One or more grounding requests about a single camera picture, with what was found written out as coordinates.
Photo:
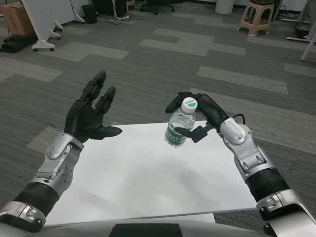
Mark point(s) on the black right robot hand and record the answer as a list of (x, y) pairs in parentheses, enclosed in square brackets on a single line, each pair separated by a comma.
[(212, 108)]

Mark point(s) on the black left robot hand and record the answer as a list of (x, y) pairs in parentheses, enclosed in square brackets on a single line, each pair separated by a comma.
[(81, 118)]

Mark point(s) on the clear water bottle green label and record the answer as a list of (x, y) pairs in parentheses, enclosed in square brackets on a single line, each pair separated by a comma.
[(180, 126)]

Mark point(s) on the beige plastic stool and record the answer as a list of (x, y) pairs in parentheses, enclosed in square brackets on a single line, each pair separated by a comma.
[(256, 18)]

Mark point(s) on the black bag on floor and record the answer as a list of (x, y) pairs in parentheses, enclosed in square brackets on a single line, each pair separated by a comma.
[(14, 42)]

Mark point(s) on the white rolling partition board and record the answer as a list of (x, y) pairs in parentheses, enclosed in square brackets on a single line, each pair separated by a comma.
[(47, 22)]

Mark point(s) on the white cylindrical bin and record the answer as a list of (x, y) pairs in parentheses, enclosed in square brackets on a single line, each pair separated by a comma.
[(224, 6)]

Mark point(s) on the black waste bin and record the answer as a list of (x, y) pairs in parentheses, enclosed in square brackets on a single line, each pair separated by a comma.
[(89, 13)]

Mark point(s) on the white power strip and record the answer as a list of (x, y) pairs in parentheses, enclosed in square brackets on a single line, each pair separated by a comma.
[(123, 17)]

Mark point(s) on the black office chair base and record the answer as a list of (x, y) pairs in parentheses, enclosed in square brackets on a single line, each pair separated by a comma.
[(158, 6)]

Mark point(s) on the brown cardboard box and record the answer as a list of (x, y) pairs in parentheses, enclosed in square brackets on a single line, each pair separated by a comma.
[(16, 19)]

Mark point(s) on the white desk leg frame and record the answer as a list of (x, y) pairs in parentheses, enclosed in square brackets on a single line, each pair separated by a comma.
[(304, 32)]

